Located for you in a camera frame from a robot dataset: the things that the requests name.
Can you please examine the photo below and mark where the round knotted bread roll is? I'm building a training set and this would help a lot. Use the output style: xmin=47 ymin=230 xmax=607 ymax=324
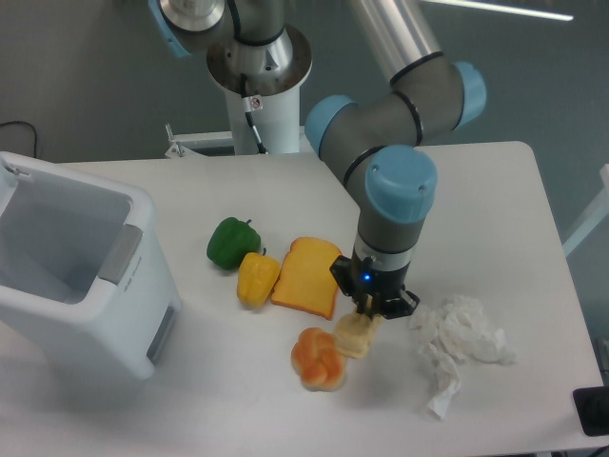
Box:
xmin=290 ymin=328 xmax=346 ymax=391

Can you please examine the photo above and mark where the orange toast slice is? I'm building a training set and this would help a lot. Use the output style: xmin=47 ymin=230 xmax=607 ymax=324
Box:
xmin=270 ymin=237 xmax=342 ymax=320

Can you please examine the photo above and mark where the black device at edge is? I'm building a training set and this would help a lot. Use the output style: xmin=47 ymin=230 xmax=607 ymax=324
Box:
xmin=573 ymin=386 xmax=608 ymax=437

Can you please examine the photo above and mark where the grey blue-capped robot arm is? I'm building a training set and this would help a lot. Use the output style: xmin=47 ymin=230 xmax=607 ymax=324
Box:
xmin=149 ymin=1 xmax=486 ymax=319

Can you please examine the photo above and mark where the crumpled white paper tissue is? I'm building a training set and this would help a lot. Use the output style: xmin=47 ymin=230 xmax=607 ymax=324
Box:
xmin=409 ymin=295 xmax=516 ymax=421

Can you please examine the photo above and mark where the white plastic bin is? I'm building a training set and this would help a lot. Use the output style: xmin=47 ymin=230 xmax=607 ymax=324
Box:
xmin=1 ymin=152 xmax=181 ymax=380

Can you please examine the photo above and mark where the green bell pepper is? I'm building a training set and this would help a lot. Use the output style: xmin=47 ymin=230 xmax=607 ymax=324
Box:
xmin=206 ymin=217 xmax=262 ymax=270

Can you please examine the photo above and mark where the pale square bread loaf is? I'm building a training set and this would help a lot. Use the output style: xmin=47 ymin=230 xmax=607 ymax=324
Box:
xmin=333 ymin=311 xmax=384 ymax=359

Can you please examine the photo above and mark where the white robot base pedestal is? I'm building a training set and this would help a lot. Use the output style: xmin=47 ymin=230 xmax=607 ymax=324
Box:
xmin=166 ymin=88 xmax=313 ymax=157

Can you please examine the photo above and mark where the white frame at right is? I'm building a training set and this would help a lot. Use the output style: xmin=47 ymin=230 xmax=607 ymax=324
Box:
xmin=562 ymin=164 xmax=608 ymax=257

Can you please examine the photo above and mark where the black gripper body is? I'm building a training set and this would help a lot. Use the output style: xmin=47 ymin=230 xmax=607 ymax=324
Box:
xmin=329 ymin=254 xmax=420 ymax=319

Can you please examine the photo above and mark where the black floor cable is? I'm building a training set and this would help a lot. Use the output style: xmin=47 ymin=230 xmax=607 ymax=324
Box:
xmin=0 ymin=120 xmax=44 ymax=159

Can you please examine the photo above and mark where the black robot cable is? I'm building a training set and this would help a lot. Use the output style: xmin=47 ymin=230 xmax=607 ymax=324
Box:
xmin=238 ymin=72 xmax=270 ymax=155

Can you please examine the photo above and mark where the yellow bell pepper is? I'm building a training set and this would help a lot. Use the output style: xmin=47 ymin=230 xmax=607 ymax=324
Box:
xmin=237 ymin=252 xmax=281 ymax=308

